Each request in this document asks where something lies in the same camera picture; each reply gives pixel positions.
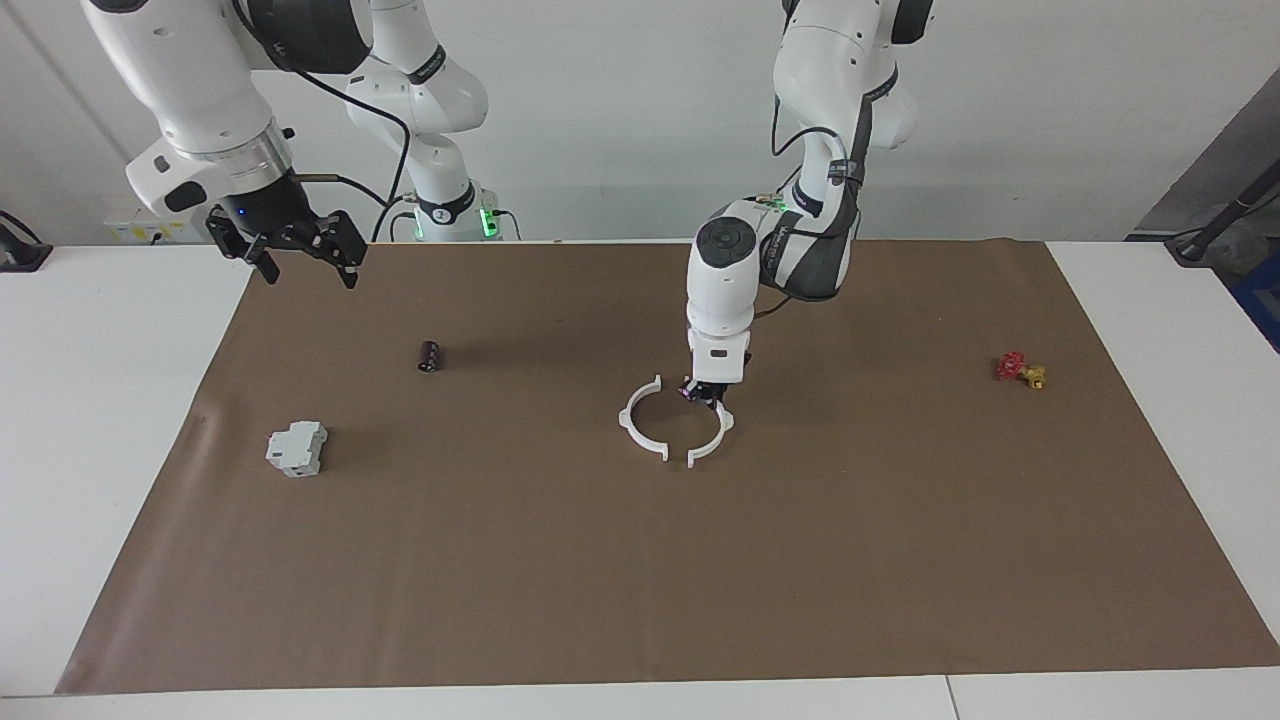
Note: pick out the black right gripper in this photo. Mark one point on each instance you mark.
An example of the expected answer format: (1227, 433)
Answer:
(272, 212)

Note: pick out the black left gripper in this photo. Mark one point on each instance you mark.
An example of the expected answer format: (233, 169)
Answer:
(705, 387)

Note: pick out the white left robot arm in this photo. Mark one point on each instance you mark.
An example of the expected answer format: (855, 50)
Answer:
(720, 290)

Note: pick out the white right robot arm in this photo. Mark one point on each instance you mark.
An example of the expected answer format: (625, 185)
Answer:
(190, 80)

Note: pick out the black cylindrical capacitor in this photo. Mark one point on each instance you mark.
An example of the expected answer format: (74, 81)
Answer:
(430, 357)

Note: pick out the white power strip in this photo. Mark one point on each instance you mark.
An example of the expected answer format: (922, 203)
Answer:
(125, 232)

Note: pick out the brown paper table mat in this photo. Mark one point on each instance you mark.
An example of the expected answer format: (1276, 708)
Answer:
(640, 580)

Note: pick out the white circuit breaker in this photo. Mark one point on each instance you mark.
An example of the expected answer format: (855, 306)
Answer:
(296, 450)

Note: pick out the black clamp foot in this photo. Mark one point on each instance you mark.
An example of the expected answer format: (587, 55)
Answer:
(20, 258)

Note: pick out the black pole stand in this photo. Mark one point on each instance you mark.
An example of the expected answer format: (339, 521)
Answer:
(1195, 245)

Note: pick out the blue crate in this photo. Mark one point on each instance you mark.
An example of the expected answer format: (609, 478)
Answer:
(1265, 300)

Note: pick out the gray partition panel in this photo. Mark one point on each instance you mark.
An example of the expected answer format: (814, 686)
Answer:
(1230, 130)

